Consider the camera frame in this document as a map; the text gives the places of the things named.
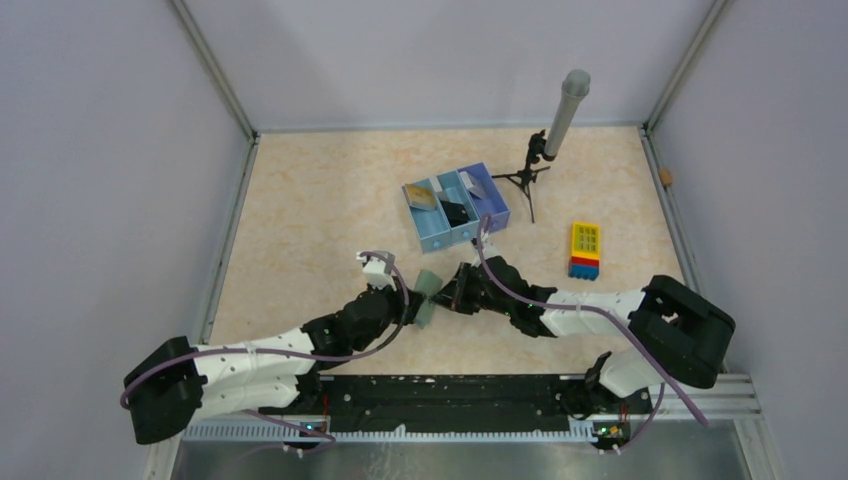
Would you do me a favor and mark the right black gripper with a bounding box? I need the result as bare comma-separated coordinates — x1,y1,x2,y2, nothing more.
431,261,514,316

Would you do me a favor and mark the green leather card holder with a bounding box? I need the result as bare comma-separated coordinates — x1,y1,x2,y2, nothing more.
414,269,443,329

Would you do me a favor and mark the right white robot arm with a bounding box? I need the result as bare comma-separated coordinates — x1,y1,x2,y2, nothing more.
434,247,736,412

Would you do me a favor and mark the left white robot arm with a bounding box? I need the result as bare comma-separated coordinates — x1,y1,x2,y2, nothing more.
119,251,443,445

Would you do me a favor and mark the light blue card tray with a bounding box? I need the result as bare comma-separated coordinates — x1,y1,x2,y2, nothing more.
406,180,450,253

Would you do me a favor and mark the purple card tray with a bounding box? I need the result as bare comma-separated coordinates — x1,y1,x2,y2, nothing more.
458,163,511,233

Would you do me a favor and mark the middle blue card tray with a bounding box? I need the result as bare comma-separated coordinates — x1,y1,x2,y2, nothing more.
430,170,480,244

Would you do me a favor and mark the coloured toy brick block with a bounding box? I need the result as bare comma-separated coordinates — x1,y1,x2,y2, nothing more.
567,222,601,281

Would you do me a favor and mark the grey cylinder on tripod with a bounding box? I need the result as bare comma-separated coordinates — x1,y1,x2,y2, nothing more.
542,69,591,161

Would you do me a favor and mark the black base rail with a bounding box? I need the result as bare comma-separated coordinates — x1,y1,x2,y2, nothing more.
259,374,653,434

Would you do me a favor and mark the small brown wall piece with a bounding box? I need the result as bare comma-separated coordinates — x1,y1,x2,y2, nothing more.
658,168,673,188

